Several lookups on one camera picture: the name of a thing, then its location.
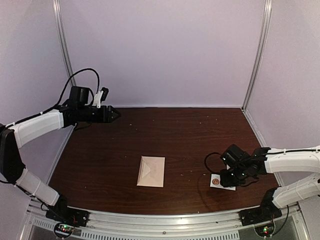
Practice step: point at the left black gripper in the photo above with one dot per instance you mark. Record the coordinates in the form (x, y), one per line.
(108, 116)

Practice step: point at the right circuit board with leds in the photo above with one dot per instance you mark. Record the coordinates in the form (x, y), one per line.
(265, 230)

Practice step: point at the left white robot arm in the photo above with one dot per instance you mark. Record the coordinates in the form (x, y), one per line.
(76, 109)

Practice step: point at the circuit board with leds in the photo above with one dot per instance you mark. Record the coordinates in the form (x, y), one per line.
(265, 230)
(63, 230)

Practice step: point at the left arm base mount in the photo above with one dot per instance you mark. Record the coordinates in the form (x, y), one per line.
(72, 216)

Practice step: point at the front aluminium rail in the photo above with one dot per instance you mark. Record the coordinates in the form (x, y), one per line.
(221, 225)

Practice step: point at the aluminium frame post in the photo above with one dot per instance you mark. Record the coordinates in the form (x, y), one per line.
(264, 30)
(64, 47)

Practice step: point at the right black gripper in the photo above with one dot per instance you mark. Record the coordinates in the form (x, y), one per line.
(224, 180)

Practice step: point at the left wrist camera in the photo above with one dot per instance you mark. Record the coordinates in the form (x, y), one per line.
(99, 97)

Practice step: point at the left circuit board with leds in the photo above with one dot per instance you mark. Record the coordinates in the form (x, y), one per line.
(63, 230)

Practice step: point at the left aluminium frame post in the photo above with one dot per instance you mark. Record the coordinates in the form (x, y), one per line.
(64, 47)

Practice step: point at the right aluminium frame post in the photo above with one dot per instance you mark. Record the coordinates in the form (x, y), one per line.
(264, 30)

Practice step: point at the sticker sheet with three seals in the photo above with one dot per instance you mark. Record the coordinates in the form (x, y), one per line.
(215, 182)

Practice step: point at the beige paper envelope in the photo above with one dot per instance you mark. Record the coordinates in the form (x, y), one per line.
(151, 172)

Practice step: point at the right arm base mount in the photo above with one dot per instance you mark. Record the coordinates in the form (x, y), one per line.
(258, 215)

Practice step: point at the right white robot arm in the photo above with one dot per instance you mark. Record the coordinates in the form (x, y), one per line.
(266, 160)

